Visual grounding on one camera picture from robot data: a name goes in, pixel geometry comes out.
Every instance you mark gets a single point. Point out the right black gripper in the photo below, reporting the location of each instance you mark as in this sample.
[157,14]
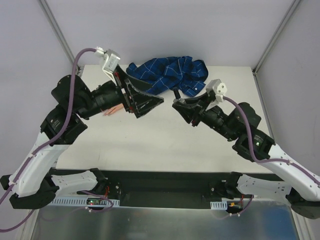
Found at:
[200,110]

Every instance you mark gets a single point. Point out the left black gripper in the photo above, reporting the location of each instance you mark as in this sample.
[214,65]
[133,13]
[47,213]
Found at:
[125,94]

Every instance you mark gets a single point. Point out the glitter nail polish bottle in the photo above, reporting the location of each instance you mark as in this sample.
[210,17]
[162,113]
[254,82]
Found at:
[179,101]

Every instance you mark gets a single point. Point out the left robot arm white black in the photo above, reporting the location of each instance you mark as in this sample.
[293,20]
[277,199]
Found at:
[32,186]

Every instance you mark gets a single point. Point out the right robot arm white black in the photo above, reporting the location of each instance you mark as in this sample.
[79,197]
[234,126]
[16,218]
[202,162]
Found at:
[298,187]

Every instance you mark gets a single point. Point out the mannequin hand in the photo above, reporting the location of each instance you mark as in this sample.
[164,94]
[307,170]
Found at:
[113,110]

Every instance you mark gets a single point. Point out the blue plaid shirt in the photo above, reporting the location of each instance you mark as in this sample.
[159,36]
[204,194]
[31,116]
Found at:
[168,73]

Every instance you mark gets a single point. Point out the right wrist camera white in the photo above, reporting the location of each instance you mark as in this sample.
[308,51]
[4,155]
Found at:
[216,90]

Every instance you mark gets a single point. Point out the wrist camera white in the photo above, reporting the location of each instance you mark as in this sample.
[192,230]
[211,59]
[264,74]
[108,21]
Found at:
[216,90]
[109,60]

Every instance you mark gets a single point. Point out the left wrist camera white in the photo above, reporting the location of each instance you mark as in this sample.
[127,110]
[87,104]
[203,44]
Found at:
[109,60]

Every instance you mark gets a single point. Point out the right aluminium frame post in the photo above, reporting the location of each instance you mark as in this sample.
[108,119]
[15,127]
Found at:
[277,33]

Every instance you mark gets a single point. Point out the aluminium frame post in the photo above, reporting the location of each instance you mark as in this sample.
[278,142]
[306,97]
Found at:
[51,19]
[277,33]

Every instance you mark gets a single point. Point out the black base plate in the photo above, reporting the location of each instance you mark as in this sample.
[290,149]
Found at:
[173,190]

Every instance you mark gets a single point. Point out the right white cable duct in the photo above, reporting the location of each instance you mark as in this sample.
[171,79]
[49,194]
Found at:
[219,205]

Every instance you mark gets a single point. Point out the white cable duct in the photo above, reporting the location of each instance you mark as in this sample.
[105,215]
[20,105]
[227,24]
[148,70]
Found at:
[219,205]
[81,201]

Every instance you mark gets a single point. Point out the left aluminium frame post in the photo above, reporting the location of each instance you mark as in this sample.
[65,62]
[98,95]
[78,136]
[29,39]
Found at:
[51,19]

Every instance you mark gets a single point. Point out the left white cable duct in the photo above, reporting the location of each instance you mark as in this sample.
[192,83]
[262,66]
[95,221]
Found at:
[81,201]

